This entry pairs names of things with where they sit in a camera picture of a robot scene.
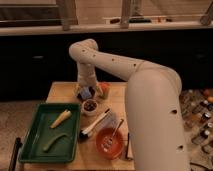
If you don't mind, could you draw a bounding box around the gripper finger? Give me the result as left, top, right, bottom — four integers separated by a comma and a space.
95, 84, 103, 96
74, 84, 81, 96

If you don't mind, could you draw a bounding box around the dark grape bunch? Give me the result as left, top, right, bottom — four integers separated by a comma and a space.
84, 102, 97, 111

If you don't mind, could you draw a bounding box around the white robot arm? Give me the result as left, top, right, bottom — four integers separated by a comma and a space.
69, 39, 190, 171

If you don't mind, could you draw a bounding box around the white paper cup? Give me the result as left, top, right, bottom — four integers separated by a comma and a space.
81, 99, 98, 116

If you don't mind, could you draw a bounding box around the orange-topped bottle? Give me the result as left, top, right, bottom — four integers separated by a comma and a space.
100, 82, 110, 99

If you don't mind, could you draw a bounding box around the yellow corn piece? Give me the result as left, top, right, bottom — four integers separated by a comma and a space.
50, 110, 71, 129

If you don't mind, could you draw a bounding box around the clear plastic bag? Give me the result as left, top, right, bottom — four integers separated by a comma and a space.
100, 113, 118, 128

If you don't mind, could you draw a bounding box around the metal whisk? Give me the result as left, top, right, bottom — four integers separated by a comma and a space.
102, 119, 124, 151

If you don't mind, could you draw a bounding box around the orange bowl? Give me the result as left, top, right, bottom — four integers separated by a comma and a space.
95, 127, 124, 160

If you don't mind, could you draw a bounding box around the green plastic tray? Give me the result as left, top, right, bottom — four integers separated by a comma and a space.
19, 103, 80, 164

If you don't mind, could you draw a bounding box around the green cucumber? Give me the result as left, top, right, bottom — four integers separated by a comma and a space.
43, 133, 68, 152

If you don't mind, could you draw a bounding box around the dark flat tool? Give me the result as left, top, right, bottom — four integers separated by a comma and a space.
125, 133, 132, 161

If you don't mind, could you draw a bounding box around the black handle object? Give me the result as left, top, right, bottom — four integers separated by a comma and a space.
8, 137, 22, 171

